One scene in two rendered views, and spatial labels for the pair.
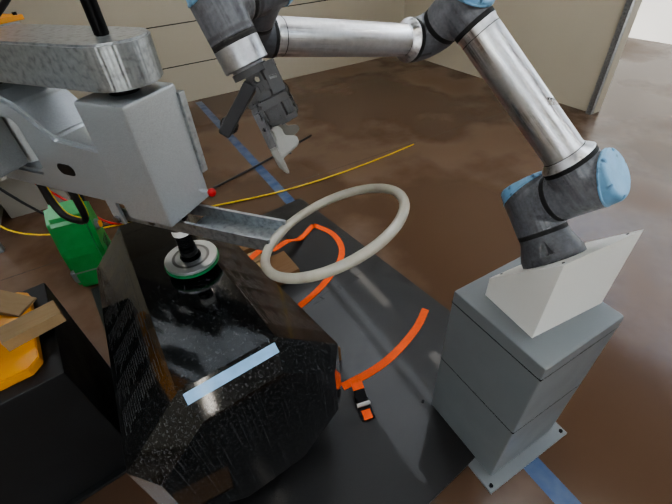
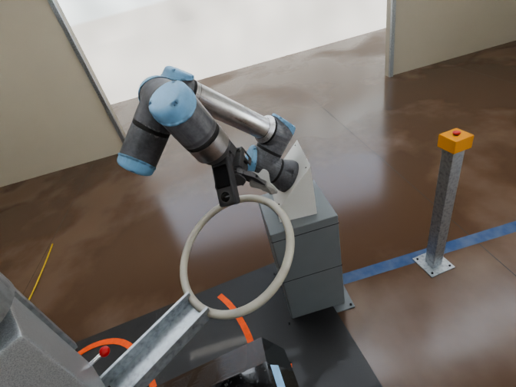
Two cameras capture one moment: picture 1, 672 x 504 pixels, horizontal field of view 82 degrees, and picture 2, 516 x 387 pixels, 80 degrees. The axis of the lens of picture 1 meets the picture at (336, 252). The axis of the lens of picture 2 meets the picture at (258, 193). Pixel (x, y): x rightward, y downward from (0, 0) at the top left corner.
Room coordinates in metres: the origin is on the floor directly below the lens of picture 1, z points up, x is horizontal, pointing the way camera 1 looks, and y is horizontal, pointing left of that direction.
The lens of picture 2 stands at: (0.47, 0.71, 2.02)
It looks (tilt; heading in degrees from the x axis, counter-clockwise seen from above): 35 degrees down; 295
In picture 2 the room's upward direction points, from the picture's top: 15 degrees counter-clockwise
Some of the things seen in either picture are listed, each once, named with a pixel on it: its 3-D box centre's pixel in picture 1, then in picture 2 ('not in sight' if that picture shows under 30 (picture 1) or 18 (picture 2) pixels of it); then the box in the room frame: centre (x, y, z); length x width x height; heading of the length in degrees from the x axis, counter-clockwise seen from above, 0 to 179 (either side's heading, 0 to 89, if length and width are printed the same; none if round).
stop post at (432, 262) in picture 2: not in sight; (442, 208); (0.02, -1.04, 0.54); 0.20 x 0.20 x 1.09; 34
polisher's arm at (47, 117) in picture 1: (76, 147); not in sight; (1.42, 0.95, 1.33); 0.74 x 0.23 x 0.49; 64
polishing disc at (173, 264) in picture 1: (191, 257); not in sight; (1.24, 0.60, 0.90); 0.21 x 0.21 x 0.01
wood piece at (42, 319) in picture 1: (32, 324); not in sight; (1.01, 1.19, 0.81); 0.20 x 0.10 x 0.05; 132
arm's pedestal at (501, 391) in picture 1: (508, 369); (302, 252); (0.90, -0.70, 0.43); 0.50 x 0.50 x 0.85; 27
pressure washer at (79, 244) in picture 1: (73, 224); not in sight; (2.24, 1.79, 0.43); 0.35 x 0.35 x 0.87; 19
